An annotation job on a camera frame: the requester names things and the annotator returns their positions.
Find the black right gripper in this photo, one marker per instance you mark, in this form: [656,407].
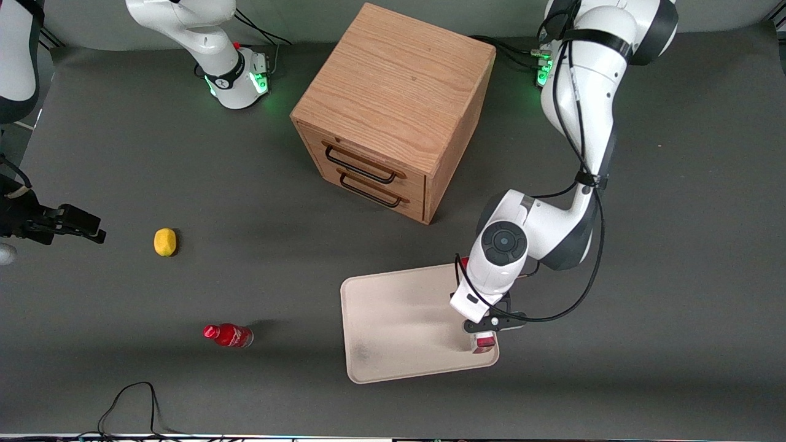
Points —
[17,216]

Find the red cookie box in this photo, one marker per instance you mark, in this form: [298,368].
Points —
[484,344]

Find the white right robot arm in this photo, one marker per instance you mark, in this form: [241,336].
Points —
[202,37]

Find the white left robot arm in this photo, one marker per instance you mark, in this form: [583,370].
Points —
[583,92]

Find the beige plastic tray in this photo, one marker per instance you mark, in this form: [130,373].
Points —
[399,325]

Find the yellow lemon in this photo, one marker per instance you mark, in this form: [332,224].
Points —
[164,242]

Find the red drink bottle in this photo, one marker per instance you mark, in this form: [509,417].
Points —
[230,336]

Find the wooden drawer cabinet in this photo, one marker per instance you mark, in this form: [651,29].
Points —
[393,73]

